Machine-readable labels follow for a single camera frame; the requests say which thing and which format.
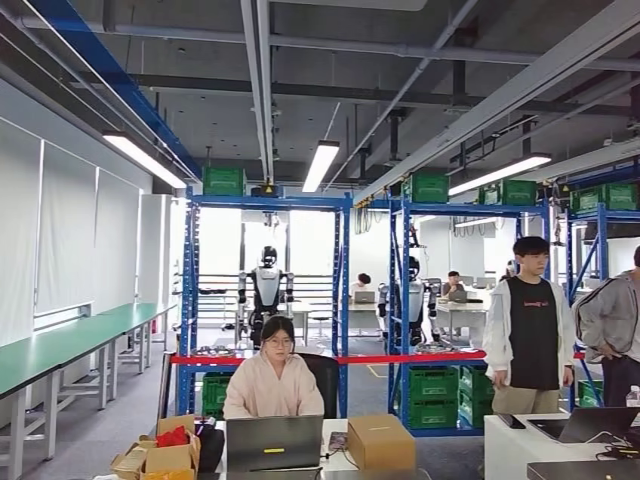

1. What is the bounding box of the long ceiling light bar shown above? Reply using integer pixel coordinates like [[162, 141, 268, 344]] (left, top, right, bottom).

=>
[[448, 152, 553, 198], [300, 139, 341, 195], [102, 131, 187, 191], [454, 216, 500, 230]]

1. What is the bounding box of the black laptop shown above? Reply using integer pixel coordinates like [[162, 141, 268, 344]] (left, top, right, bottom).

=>
[[527, 405, 640, 446]]

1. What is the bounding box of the grey ceiling rail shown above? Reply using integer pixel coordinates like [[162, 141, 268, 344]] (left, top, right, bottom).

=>
[[239, 0, 275, 184]]

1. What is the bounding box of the red cloth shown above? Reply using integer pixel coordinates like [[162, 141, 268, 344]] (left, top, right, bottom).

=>
[[155, 425, 190, 450]]

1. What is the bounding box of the closed brown cardboard box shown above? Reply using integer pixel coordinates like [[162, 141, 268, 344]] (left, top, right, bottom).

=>
[[346, 413, 417, 472]]

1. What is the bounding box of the white roller blind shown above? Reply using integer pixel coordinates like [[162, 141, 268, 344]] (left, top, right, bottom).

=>
[[0, 118, 42, 347], [92, 168, 141, 317], [36, 141, 97, 317]]

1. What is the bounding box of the long green top workbench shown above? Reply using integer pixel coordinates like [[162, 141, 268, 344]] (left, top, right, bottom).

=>
[[0, 301, 179, 480]]

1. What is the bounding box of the black office chair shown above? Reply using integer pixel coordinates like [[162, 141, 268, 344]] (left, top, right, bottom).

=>
[[298, 352, 341, 421]]

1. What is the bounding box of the wide grey overhead beam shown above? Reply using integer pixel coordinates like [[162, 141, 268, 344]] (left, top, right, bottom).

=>
[[352, 0, 640, 207]]

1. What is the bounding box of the open yellow cardboard box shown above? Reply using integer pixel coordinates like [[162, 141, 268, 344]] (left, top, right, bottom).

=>
[[109, 413, 202, 480]]

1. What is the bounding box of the blue ceiling beam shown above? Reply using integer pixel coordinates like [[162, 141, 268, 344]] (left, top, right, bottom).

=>
[[29, 0, 203, 181]]

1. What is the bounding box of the blue steel shelf rack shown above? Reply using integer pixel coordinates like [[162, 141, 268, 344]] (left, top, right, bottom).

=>
[[386, 195, 552, 439], [177, 186, 354, 421], [564, 201, 640, 413]]

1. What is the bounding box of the narrow grey overhead beam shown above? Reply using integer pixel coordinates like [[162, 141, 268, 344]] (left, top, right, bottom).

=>
[[524, 137, 640, 185]]

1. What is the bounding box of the red barrier tape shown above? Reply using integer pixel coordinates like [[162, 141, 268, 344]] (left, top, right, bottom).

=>
[[169, 350, 586, 368]]

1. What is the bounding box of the white and black humanoid robot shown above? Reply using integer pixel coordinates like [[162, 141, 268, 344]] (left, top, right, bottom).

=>
[[377, 255, 442, 350], [235, 245, 297, 351]]

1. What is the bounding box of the round stool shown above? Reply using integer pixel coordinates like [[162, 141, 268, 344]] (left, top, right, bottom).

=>
[[309, 310, 331, 340]]

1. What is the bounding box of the leaning dark frame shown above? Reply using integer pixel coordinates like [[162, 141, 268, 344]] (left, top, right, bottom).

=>
[[156, 350, 174, 423]]

